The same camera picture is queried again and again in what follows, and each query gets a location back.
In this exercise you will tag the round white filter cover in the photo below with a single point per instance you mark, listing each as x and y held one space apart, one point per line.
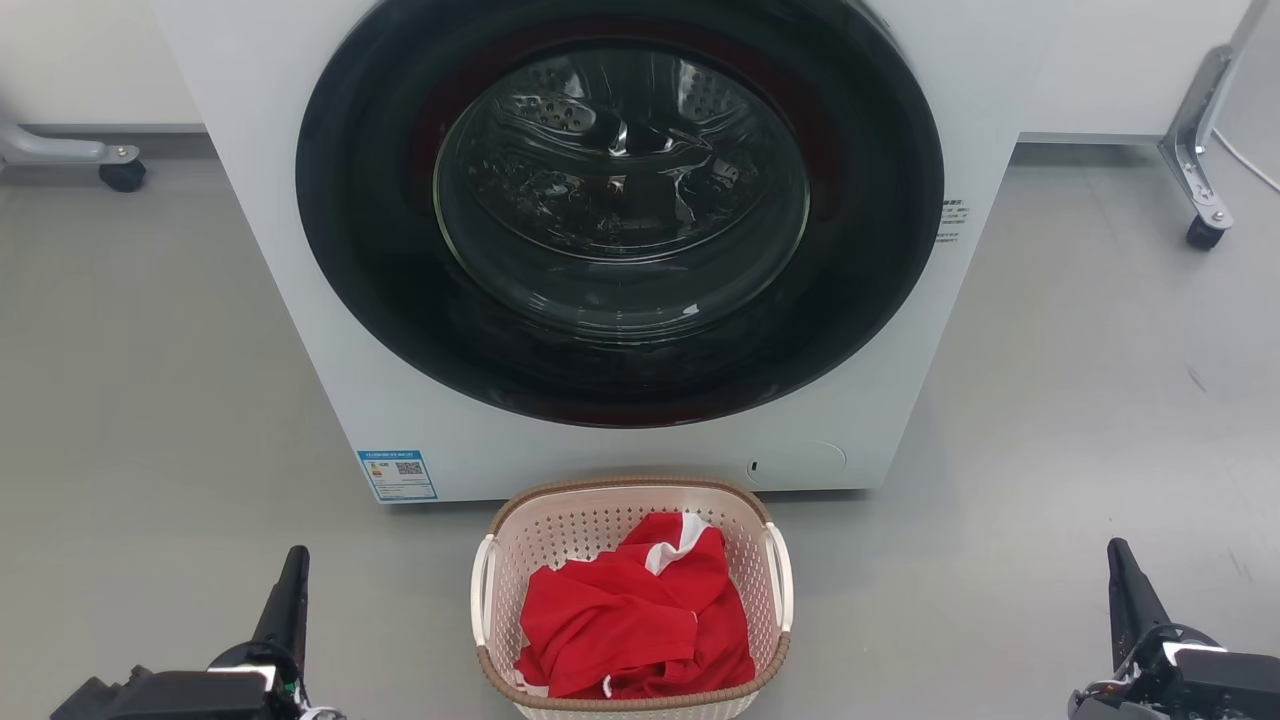
800 464

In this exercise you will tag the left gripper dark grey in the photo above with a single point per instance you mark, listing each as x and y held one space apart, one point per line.
210 695

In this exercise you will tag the round black glass washer door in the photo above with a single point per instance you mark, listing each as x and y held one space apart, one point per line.
860 260

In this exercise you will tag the red and white garment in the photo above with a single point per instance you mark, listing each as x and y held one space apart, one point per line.
620 620

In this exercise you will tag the grey metal frame leg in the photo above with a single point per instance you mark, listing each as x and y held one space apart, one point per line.
55 150
1200 120

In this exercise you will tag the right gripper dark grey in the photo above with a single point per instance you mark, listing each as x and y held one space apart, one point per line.
1200 685

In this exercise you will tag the white front-load washing machine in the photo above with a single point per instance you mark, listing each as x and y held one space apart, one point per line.
300 340

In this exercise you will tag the black caster wheel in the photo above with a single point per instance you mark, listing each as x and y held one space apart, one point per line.
122 176
1204 233

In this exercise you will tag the beige perforated plastic laundry basket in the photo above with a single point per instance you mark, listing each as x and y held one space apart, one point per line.
570 520

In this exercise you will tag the blue energy label sticker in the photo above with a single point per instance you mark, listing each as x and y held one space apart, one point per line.
398 475

